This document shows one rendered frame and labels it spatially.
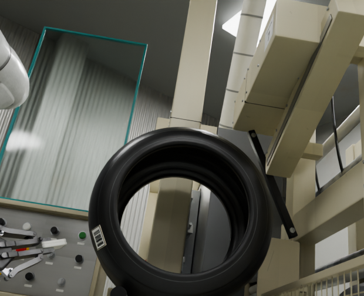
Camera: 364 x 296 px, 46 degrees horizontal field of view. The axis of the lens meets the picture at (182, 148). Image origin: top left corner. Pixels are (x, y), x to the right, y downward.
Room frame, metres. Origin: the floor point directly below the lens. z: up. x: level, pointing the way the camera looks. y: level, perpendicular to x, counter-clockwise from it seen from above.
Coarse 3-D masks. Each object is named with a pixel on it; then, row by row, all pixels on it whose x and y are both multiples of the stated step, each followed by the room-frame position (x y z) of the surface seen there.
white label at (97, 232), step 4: (96, 228) 1.20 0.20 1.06; (100, 228) 1.19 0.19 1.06; (92, 232) 1.21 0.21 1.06; (96, 232) 1.20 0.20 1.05; (100, 232) 1.19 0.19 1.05; (96, 236) 1.21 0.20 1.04; (100, 236) 1.20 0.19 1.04; (96, 240) 1.21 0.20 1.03; (100, 240) 1.20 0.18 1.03; (104, 240) 1.19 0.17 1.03; (96, 244) 1.21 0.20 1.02; (100, 244) 1.20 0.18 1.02; (104, 244) 1.19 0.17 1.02
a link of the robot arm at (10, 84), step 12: (12, 60) 0.97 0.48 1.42; (0, 72) 0.96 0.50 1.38; (12, 72) 0.99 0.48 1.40; (24, 72) 1.04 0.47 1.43; (0, 84) 0.99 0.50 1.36; (12, 84) 1.02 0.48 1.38; (24, 84) 1.05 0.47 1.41; (0, 96) 1.03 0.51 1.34; (12, 96) 1.06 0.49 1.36; (24, 96) 1.09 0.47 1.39; (0, 108) 1.08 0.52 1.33; (12, 108) 1.12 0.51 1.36
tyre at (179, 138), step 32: (192, 128) 1.23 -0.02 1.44; (128, 160) 1.18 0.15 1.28; (160, 160) 1.44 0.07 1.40; (192, 160) 1.44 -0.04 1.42; (224, 160) 1.20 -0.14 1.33; (96, 192) 1.21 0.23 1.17; (128, 192) 1.45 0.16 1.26; (224, 192) 1.46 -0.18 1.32; (256, 192) 1.20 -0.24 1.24; (96, 224) 1.20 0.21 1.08; (256, 224) 1.20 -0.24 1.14; (128, 256) 1.19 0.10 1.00; (256, 256) 1.21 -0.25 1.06; (128, 288) 1.23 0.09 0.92; (160, 288) 1.19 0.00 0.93; (192, 288) 1.20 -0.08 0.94; (224, 288) 1.22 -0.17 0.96
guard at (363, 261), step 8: (360, 256) 0.80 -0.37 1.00; (344, 264) 0.87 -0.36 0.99; (352, 264) 0.84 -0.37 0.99; (360, 264) 0.81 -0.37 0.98; (320, 272) 1.00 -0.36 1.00; (328, 272) 0.95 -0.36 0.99; (336, 272) 0.91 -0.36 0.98; (344, 272) 0.89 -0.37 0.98; (304, 280) 1.10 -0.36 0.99; (312, 280) 1.05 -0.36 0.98; (320, 280) 1.02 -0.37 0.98; (344, 280) 0.89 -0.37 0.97; (280, 288) 1.30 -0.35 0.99; (288, 288) 1.23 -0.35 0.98; (296, 288) 1.19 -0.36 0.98; (344, 288) 0.89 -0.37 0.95
